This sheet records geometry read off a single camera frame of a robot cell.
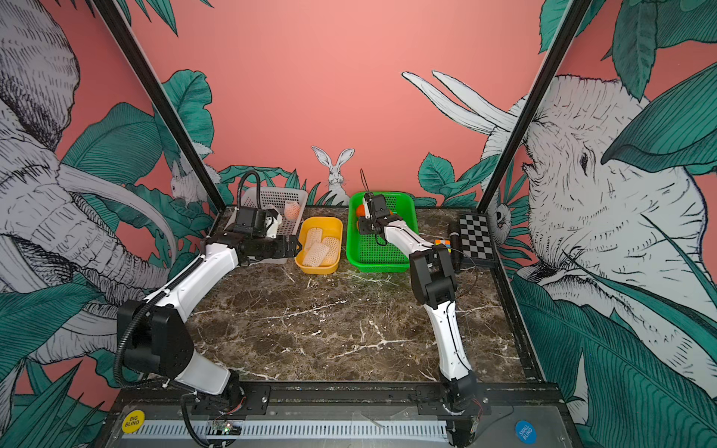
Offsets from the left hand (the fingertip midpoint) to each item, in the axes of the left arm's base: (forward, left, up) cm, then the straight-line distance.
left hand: (292, 243), depth 87 cm
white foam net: (+4, -11, -13) cm, 18 cm away
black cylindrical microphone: (+9, -60, -16) cm, 62 cm away
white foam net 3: (+5, -5, -14) cm, 15 cm away
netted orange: (+24, -23, -10) cm, 34 cm away
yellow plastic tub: (+18, -11, -14) cm, 25 cm away
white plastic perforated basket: (+32, +12, -10) cm, 36 cm away
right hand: (+18, -23, -8) cm, 30 cm away
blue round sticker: (-51, -63, -17) cm, 82 cm away
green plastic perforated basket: (+9, -23, -19) cm, 31 cm away
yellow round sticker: (-44, +38, -16) cm, 60 cm away
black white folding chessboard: (+11, -68, -14) cm, 70 cm away
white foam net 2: (+14, -4, -14) cm, 21 cm away
